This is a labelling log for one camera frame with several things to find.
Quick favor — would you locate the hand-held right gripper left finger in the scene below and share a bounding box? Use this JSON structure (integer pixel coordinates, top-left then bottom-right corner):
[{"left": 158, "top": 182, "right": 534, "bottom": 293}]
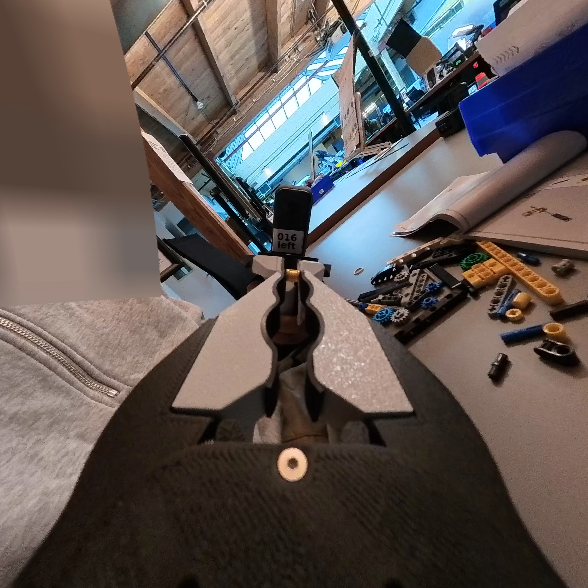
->
[{"left": 171, "top": 271, "right": 290, "bottom": 416}]

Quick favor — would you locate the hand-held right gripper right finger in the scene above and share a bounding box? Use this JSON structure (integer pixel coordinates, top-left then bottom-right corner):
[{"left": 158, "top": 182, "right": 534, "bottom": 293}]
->
[{"left": 299, "top": 270, "right": 414, "bottom": 421}]

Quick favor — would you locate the pile of lego pieces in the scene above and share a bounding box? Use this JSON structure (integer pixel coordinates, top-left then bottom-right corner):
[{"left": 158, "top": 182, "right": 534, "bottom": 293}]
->
[{"left": 358, "top": 236, "right": 588, "bottom": 379}]

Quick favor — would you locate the black office chair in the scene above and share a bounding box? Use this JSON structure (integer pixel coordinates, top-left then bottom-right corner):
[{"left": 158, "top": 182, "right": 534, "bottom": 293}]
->
[{"left": 158, "top": 234, "right": 258, "bottom": 299}]

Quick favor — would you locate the wooden partition board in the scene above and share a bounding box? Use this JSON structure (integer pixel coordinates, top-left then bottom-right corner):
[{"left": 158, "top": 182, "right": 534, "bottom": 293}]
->
[{"left": 140, "top": 131, "right": 251, "bottom": 262}]

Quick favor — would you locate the framed code sign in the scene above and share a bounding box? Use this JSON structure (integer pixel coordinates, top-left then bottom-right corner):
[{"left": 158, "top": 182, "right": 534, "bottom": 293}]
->
[{"left": 158, "top": 250, "right": 184, "bottom": 281}]

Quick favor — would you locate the row of windows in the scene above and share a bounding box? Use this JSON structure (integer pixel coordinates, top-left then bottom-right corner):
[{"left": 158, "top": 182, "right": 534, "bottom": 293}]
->
[{"left": 216, "top": 60, "right": 350, "bottom": 166}]

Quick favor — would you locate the upright cardboard panel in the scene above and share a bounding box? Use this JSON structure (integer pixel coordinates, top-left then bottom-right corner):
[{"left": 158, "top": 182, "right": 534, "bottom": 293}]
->
[{"left": 337, "top": 34, "right": 393, "bottom": 159}]

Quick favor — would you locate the black steel column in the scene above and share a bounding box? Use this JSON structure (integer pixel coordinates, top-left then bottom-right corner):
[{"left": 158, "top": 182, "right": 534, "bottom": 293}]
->
[{"left": 331, "top": 0, "right": 416, "bottom": 136}]

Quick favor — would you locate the grey zip hoodie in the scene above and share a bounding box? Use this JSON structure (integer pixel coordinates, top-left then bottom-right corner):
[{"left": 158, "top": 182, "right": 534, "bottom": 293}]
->
[{"left": 0, "top": 296, "right": 205, "bottom": 588}]

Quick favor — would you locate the small black box device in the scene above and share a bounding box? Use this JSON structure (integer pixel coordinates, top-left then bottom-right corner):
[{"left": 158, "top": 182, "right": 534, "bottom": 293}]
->
[{"left": 435, "top": 110, "right": 465, "bottom": 138}]

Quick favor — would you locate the dark workbench with equipment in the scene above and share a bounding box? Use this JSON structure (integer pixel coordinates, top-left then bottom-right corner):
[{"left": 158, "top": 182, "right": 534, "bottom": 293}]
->
[{"left": 400, "top": 0, "right": 497, "bottom": 115}]

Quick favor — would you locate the black and white board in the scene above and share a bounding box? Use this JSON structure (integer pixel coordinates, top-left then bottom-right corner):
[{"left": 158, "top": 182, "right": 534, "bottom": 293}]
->
[{"left": 386, "top": 18, "right": 444, "bottom": 74}]

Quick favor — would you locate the open instruction booklet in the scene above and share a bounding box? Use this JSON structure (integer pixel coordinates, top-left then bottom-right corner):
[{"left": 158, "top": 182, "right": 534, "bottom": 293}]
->
[{"left": 393, "top": 131, "right": 588, "bottom": 260}]

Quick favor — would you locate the blue storage bin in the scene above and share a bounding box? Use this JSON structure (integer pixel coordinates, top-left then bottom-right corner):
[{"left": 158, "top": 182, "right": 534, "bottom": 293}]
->
[{"left": 459, "top": 28, "right": 588, "bottom": 164}]

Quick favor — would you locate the white cardboard box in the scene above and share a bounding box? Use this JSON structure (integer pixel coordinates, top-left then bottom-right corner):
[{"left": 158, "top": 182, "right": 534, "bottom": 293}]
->
[{"left": 475, "top": 0, "right": 588, "bottom": 76}]

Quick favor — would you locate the black metal frame bar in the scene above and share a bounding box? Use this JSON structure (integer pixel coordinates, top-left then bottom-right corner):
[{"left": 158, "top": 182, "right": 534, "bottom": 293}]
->
[{"left": 179, "top": 133, "right": 272, "bottom": 230}]

